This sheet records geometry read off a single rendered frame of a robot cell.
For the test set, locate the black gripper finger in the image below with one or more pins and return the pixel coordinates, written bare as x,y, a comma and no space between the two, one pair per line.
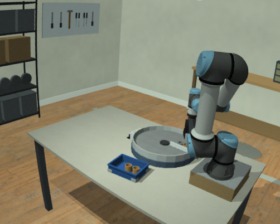
185,135

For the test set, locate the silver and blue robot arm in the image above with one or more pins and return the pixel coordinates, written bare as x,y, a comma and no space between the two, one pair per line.
212,69

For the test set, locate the blue crate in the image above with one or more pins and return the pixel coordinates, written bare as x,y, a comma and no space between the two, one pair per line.
117,166

